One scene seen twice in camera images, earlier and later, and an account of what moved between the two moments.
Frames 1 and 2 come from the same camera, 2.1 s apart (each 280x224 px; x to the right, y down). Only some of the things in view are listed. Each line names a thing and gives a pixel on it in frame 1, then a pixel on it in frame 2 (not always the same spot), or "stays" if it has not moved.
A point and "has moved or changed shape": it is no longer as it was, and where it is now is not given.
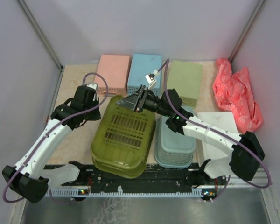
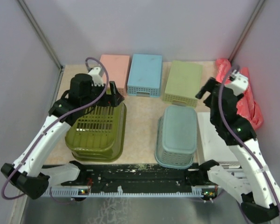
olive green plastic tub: (122, 138) has moved or changed shape
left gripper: (96, 116) → (110, 100)
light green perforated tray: (186, 78) stays
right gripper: (130, 102) → (210, 83)
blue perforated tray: (141, 65) stays
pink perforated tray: (115, 68) stays
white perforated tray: (225, 121) stays
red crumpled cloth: (233, 92) stays
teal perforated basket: (173, 149) stays
